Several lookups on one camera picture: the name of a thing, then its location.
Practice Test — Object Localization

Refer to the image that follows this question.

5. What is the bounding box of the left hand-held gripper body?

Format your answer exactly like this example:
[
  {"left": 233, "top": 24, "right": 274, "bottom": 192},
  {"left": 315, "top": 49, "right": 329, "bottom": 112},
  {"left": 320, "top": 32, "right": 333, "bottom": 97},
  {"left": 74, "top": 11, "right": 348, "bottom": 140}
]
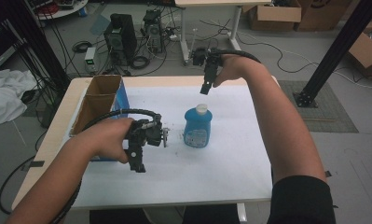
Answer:
[{"left": 124, "top": 113, "right": 170, "bottom": 151}]

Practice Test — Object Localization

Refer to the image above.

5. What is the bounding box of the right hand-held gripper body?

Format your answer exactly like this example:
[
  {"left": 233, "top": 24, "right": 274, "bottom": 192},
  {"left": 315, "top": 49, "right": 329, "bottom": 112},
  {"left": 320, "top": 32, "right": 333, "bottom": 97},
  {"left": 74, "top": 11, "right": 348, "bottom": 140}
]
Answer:
[{"left": 192, "top": 46, "right": 224, "bottom": 84}]

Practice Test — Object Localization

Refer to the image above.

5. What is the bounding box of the blue detergent bottle white cap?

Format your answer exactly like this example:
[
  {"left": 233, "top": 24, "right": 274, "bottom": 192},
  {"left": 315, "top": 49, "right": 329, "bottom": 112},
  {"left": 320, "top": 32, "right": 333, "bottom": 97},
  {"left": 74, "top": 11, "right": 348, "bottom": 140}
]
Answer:
[{"left": 183, "top": 103, "right": 214, "bottom": 148}]

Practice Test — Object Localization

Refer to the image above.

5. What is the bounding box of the cardboard box with blue side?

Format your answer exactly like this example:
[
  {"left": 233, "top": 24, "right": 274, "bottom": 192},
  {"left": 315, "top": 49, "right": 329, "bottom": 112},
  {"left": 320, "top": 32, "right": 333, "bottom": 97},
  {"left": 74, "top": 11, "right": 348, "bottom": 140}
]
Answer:
[{"left": 69, "top": 74, "right": 131, "bottom": 162}]

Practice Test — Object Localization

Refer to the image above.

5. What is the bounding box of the person's right hand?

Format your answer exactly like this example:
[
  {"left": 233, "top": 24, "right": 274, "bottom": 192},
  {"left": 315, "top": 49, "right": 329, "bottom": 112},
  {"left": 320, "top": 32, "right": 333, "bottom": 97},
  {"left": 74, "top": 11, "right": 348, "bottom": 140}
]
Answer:
[{"left": 212, "top": 54, "right": 254, "bottom": 89}]

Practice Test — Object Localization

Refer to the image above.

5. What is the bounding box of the person's left hand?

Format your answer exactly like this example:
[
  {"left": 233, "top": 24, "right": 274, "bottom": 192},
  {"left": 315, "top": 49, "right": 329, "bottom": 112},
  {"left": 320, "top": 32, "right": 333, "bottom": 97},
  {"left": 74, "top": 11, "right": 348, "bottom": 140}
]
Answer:
[{"left": 90, "top": 117, "right": 135, "bottom": 164}]

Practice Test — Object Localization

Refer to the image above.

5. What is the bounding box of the white-legged desk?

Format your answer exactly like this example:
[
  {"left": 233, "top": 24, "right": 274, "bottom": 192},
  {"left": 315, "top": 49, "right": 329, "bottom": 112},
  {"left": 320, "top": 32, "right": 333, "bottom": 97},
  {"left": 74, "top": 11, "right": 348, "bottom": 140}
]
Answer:
[{"left": 173, "top": 0, "right": 273, "bottom": 66}]

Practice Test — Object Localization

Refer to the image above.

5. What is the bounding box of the open computer case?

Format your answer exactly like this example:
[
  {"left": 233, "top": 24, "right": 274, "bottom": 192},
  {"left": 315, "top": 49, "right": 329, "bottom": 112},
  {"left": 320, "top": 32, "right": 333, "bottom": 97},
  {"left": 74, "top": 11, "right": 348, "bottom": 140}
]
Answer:
[{"left": 142, "top": 8, "right": 165, "bottom": 54}]

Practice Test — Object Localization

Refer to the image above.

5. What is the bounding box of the open cardboard box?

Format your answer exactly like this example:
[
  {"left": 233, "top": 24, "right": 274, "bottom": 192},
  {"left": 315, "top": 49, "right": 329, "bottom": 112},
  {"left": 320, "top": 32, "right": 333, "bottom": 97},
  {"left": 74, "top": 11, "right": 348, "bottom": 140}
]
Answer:
[{"left": 248, "top": 0, "right": 303, "bottom": 33}]

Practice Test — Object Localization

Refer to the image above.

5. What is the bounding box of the black computer tower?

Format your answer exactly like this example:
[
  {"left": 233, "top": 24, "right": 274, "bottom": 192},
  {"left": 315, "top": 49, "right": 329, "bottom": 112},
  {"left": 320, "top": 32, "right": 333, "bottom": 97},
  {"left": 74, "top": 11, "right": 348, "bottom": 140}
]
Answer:
[{"left": 103, "top": 13, "right": 139, "bottom": 67}]

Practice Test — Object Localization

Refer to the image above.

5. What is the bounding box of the small white power supply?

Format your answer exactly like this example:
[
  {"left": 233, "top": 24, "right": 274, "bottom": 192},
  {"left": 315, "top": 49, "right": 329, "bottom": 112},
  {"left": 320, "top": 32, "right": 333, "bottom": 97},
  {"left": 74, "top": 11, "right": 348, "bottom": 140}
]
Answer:
[{"left": 84, "top": 46, "right": 98, "bottom": 75}]

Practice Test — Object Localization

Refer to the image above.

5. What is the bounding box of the large closed cardboard box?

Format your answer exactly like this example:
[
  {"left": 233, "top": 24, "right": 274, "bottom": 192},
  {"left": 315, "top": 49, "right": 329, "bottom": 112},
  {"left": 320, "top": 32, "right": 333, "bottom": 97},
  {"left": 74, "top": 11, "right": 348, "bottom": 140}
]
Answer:
[{"left": 295, "top": 0, "right": 353, "bottom": 32}]

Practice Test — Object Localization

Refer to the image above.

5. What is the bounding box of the grey floor mat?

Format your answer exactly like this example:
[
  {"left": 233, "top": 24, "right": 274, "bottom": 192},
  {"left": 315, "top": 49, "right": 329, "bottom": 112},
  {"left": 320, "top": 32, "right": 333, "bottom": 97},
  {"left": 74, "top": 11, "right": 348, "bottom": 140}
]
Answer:
[{"left": 278, "top": 79, "right": 359, "bottom": 133}]

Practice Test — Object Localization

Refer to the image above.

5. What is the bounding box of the black metal stand on mat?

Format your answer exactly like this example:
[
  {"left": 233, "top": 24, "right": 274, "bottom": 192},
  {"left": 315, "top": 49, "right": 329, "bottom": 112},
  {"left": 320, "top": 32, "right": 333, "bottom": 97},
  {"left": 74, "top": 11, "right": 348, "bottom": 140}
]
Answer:
[{"left": 293, "top": 0, "right": 372, "bottom": 108}]

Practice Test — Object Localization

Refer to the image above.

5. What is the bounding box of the white cloth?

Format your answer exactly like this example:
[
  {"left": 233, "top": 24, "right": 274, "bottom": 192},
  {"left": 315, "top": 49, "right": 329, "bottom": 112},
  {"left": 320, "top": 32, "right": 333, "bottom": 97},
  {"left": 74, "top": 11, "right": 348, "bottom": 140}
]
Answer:
[{"left": 0, "top": 68, "right": 38, "bottom": 125}]

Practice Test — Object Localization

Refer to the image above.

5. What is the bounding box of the person's black clothing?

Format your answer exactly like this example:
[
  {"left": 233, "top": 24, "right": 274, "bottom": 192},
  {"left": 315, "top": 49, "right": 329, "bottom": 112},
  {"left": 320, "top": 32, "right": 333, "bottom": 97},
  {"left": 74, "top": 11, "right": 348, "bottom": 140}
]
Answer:
[{"left": 90, "top": 175, "right": 337, "bottom": 224}]

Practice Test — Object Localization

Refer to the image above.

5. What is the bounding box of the round white table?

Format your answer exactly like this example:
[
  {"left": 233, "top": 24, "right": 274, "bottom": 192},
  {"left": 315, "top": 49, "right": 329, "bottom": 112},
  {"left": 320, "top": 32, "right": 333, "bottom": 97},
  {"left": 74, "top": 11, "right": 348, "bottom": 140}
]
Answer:
[{"left": 34, "top": 0, "right": 90, "bottom": 21}]

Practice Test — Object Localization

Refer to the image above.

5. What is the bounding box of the cardboard box with contents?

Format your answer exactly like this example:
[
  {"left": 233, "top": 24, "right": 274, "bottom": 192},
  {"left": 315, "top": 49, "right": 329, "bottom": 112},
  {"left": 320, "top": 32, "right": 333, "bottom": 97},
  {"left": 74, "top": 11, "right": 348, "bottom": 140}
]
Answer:
[{"left": 347, "top": 21, "right": 372, "bottom": 78}]

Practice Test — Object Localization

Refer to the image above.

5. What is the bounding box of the right hand-held gripper black cable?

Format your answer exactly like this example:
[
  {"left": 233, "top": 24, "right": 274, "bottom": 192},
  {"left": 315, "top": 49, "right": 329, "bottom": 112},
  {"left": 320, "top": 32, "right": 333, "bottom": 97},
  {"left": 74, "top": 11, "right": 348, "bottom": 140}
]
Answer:
[{"left": 216, "top": 49, "right": 262, "bottom": 64}]

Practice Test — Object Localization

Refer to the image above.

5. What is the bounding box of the hand-held gripper black cable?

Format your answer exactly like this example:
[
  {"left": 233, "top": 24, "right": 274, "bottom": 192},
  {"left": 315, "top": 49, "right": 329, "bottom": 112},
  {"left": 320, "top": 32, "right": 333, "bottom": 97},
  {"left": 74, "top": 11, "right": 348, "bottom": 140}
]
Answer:
[
  {"left": 49, "top": 107, "right": 161, "bottom": 224},
  {"left": 216, "top": 49, "right": 262, "bottom": 64}
]

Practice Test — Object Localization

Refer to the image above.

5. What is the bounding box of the left hand-held gripper black cable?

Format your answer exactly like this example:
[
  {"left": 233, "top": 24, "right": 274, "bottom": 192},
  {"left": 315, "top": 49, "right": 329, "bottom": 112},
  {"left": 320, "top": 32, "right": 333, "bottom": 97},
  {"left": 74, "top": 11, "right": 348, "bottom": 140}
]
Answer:
[{"left": 49, "top": 107, "right": 161, "bottom": 224}]

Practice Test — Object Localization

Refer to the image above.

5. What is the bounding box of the black floor cable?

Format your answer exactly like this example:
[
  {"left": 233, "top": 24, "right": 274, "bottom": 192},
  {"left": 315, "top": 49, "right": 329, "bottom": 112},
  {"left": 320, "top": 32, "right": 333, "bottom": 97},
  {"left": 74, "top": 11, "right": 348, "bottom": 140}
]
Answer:
[{"left": 0, "top": 155, "right": 36, "bottom": 216}]

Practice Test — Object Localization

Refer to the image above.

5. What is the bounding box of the black metal stand with cables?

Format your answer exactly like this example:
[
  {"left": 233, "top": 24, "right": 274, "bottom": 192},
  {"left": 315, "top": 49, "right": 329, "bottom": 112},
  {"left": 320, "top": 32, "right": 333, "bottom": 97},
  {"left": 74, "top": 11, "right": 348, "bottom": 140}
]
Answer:
[{"left": 0, "top": 0, "right": 72, "bottom": 92}]

